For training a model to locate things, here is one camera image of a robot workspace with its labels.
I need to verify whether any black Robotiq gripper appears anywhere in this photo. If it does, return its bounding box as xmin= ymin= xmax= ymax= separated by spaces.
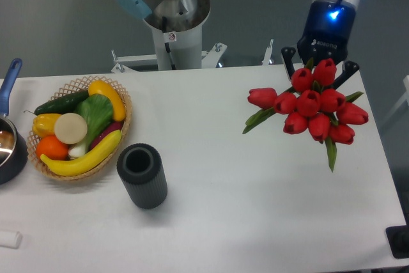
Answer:
xmin=281 ymin=0 xmax=360 ymax=90

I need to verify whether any red tulip bouquet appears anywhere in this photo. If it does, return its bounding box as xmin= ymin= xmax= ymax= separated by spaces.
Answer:
xmin=242 ymin=58 xmax=369 ymax=171

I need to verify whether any dark grey ribbed vase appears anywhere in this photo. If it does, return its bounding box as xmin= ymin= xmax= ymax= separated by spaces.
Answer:
xmin=116 ymin=143 xmax=168 ymax=209

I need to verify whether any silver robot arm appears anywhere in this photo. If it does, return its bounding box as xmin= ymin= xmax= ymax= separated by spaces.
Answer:
xmin=281 ymin=0 xmax=360 ymax=89

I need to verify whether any black device at edge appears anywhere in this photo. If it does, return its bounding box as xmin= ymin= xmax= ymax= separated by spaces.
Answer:
xmin=385 ymin=225 xmax=408 ymax=259

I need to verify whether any purple eggplant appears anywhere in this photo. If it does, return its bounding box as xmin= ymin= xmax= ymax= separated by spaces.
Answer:
xmin=89 ymin=121 xmax=123 ymax=150

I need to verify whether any yellow squash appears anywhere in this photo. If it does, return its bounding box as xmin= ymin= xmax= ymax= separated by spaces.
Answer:
xmin=88 ymin=80 xmax=126 ymax=121

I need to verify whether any green bok choy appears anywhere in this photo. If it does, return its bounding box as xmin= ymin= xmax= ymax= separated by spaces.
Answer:
xmin=68 ymin=94 xmax=113 ymax=159

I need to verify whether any yellow banana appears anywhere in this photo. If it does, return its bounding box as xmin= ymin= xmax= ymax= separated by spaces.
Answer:
xmin=40 ymin=130 xmax=122 ymax=177

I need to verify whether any green cucumber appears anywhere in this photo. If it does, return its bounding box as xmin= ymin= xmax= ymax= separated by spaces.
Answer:
xmin=34 ymin=91 xmax=89 ymax=116

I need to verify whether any beige round disc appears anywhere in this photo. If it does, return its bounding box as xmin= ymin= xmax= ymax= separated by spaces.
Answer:
xmin=54 ymin=113 xmax=88 ymax=144

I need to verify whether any orange fruit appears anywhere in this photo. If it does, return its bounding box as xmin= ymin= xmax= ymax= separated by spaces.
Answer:
xmin=35 ymin=136 xmax=68 ymax=160

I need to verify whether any yellow bell pepper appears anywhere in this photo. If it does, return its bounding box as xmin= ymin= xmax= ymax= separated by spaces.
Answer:
xmin=32 ymin=113 xmax=61 ymax=138

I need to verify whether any white cylinder object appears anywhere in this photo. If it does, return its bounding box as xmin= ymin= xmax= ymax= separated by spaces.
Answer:
xmin=0 ymin=230 xmax=23 ymax=249

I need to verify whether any white frame at right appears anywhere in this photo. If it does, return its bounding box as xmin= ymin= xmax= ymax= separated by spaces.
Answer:
xmin=380 ymin=76 xmax=408 ymax=133

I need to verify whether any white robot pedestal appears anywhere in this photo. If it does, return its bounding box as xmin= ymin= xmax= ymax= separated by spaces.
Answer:
xmin=111 ymin=0 xmax=212 ymax=71

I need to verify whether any white metal frame bracket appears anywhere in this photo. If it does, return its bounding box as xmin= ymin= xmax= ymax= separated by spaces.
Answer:
xmin=111 ymin=42 xmax=228 ymax=74

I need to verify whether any dark pot blue handle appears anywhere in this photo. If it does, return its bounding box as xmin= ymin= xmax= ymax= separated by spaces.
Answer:
xmin=1 ymin=58 xmax=27 ymax=185

